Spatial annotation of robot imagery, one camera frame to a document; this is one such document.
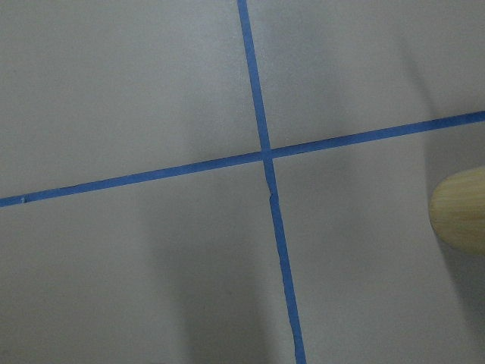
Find bamboo wooden cup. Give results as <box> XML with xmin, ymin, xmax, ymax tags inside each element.
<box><xmin>428</xmin><ymin>167</ymin><xmax>484</xmax><ymax>255</ymax></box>

